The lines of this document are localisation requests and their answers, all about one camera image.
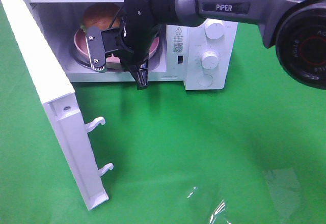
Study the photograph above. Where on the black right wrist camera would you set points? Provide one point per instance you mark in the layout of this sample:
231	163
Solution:
101	44

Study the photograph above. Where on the clear tape patch right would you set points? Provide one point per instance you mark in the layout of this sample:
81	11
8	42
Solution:
284	189

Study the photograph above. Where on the burger with lettuce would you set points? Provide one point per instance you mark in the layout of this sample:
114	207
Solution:
99	15

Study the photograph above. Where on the white microwave door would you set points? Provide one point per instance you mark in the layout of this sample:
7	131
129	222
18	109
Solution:
57	96

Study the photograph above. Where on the lower white microwave knob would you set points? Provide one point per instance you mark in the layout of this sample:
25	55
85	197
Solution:
210	60

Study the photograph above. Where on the pink round plate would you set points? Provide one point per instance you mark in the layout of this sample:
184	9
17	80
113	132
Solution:
80	52

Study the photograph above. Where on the clear tape patch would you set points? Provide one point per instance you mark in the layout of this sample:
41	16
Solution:
284	189
205	204

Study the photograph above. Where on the upper white microwave knob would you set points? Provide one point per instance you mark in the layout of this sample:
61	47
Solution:
214	29

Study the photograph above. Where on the white microwave oven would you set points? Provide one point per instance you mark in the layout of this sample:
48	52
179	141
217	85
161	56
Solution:
49	31

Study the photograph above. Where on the white microwave knob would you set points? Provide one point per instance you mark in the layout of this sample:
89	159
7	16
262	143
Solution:
210	60
214	29

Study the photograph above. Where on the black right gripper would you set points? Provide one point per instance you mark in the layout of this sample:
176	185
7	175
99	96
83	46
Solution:
142	20

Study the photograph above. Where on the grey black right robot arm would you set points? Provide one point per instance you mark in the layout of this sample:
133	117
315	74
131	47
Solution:
296	28

